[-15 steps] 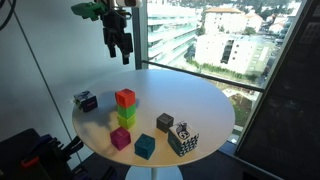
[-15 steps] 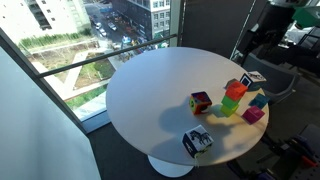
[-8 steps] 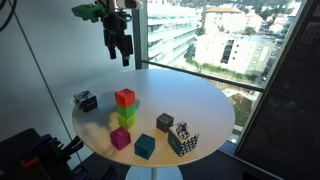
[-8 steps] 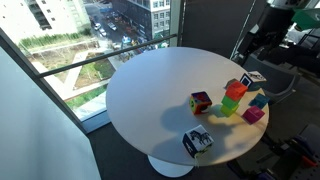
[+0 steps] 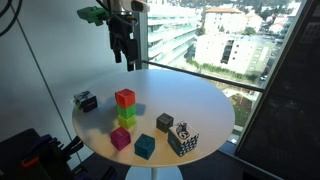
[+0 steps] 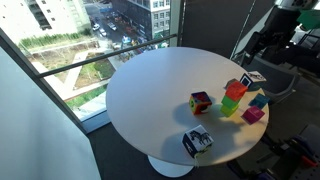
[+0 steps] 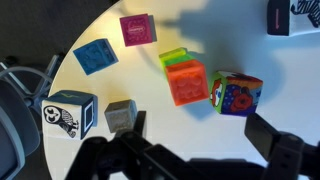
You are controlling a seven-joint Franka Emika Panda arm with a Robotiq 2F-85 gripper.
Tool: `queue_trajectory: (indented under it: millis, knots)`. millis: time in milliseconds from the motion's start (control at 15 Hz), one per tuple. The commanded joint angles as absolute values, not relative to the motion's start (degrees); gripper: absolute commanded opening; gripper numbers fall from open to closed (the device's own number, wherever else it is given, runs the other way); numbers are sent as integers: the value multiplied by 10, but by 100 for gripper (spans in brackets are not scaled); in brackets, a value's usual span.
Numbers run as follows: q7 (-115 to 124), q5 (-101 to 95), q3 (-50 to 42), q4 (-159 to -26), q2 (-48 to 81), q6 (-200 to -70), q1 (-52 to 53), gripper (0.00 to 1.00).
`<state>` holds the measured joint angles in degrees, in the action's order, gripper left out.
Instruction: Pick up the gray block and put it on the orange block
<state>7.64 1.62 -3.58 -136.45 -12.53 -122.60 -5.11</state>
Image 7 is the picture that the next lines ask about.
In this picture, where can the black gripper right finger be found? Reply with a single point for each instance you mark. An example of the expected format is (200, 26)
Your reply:
(283, 150)

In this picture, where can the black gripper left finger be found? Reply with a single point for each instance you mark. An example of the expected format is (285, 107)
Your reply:
(133, 156)

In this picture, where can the gray toy block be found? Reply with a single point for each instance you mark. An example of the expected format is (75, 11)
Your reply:
(120, 116)

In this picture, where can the orange toy block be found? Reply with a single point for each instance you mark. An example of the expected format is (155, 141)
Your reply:
(187, 83)

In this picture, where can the teal blue toy block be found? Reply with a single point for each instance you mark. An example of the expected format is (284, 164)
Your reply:
(95, 56)

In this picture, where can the lime yellow-green toy block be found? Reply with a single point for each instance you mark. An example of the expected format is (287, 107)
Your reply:
(171, 52)

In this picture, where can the magenta toy block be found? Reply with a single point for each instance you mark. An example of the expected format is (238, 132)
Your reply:
(136, 30)

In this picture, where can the colourful animal soft cube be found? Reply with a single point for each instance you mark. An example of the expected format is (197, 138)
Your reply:
(237, 94)

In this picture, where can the owl print soft cube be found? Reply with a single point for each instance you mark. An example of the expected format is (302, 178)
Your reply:
(66, 115)

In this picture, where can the gray office chair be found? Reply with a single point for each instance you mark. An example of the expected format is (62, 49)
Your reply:
(16, 110)

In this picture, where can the zebra print soft cube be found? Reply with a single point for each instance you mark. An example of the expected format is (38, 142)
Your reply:
(293, 16)

